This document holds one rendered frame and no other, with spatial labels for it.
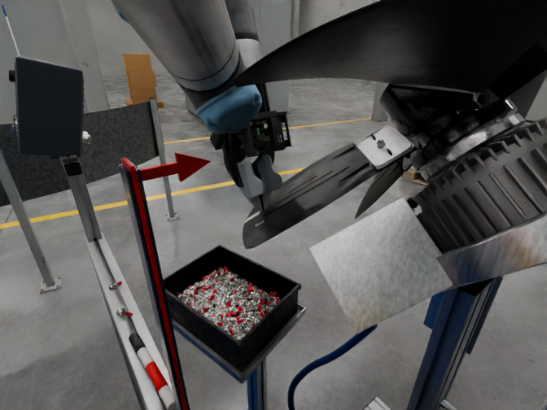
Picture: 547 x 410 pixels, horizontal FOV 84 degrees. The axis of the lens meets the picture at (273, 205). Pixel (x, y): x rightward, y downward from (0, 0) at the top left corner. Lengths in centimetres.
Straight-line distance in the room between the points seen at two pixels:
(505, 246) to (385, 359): 130
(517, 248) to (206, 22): 36
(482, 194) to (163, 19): 37
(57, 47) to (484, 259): 618
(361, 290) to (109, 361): 144
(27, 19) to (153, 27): 607
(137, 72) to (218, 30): 809
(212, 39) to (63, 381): 162
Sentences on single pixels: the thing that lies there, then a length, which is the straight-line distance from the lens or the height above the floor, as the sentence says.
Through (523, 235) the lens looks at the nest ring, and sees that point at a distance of 40.
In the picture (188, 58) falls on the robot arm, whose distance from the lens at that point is 28.
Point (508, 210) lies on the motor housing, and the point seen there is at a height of 110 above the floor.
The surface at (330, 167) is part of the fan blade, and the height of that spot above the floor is 109.
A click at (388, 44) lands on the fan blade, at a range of 26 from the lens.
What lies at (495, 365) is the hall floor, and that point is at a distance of 184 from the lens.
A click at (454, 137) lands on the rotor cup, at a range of 46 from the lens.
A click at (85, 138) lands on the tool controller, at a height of 108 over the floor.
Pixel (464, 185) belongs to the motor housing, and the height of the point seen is 112.
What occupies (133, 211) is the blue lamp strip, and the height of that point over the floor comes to 116.
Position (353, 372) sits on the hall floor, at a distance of 157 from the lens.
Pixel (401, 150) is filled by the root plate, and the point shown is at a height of 113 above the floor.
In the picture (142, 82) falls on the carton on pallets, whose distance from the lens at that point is 838.
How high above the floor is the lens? 126
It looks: 27 degrees down
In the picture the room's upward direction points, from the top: straight up
